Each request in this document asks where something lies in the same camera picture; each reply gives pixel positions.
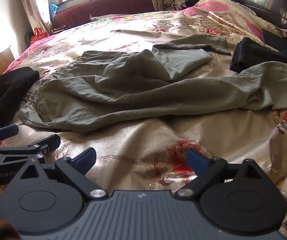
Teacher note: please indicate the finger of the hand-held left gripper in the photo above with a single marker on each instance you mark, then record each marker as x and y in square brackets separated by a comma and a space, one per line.
[7, 130]
[51, 141]

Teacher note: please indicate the black folded cloth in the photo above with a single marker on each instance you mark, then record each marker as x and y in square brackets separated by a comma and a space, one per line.
[7, 92]

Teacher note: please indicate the red bag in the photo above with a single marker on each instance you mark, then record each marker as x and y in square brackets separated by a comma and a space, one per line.
[37, 36]

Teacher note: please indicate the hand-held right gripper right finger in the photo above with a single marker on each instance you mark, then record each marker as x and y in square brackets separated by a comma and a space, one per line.
[196, 160]

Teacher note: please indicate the small dark folded cloth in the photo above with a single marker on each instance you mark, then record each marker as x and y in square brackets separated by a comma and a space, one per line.
[276, 40]

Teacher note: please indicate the green pants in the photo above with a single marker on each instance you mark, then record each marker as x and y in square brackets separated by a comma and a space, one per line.
[123, 87]

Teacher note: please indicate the floral satin bedspread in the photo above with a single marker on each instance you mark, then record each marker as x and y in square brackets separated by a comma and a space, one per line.
[138, 140]

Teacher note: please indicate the dark grey folded cloth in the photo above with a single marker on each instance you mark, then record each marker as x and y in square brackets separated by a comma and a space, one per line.
[256, 53]

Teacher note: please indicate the dark wooden headboard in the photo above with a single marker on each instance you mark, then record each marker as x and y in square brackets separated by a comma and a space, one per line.
[271, 2]

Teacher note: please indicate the floral pillow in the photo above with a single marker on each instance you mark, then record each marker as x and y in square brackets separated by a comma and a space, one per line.
[233, 12]

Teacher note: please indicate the blue cloth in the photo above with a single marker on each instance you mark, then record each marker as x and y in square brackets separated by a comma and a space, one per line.
[52, 11]

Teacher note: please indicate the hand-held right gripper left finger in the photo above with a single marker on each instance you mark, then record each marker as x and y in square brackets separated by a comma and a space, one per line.
[86, 158]

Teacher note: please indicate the maroon upholstered bench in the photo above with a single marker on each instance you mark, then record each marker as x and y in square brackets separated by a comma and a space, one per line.
[103, 10]

